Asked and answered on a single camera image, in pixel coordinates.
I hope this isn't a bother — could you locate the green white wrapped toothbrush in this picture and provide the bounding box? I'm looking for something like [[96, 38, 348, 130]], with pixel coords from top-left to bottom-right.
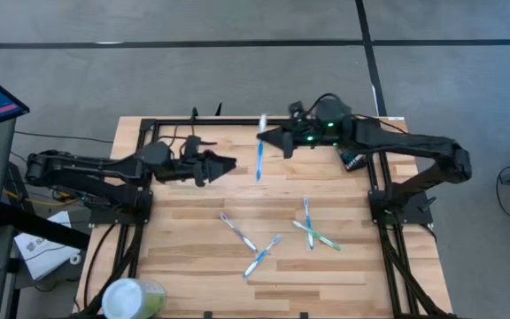
[[291, 219, 342, 252]]

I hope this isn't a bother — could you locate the yellow cable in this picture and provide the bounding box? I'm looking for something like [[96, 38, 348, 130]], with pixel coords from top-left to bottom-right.
[[3, 188, 89, 208]]

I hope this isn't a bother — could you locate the thin black floor cable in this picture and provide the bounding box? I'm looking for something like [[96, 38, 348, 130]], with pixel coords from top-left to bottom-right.
[[13, 129, 115, 145]]

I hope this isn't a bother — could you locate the blue white toothbrush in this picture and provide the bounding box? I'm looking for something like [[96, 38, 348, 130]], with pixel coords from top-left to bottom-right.
[[302, 197, 315, 252], [254, 113, 268, 183], [242, 234, 282, 279]]

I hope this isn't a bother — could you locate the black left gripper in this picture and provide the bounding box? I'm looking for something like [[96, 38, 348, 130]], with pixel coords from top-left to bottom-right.
[[165, 152, 239, 189]]

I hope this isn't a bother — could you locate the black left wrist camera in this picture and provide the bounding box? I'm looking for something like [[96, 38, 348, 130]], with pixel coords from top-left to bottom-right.
[[184, 135, 203, 159]]

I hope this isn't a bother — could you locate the black power cable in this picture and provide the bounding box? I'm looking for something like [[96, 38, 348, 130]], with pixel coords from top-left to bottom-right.
[[81, 222, 119, 311]]

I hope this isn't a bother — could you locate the white green wipes canister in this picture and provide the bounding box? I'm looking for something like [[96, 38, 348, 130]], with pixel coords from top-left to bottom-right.
[[100, 277, 167, 319]]

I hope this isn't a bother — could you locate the black cart leg beam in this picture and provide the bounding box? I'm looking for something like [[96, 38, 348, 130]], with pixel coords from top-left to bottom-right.
[[0, 201, 91, 252]]

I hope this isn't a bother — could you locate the white paper box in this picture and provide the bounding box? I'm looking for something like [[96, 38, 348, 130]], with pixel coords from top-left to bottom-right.
[[13, 210, 82, 282]]

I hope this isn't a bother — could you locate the black aluminium table frame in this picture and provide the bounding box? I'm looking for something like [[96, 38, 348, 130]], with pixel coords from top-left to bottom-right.
[[77, 115, 455, 319]]

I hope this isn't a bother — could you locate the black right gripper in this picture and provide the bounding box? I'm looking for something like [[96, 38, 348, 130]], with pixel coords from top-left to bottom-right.
[[256, 97, 357, 160]]

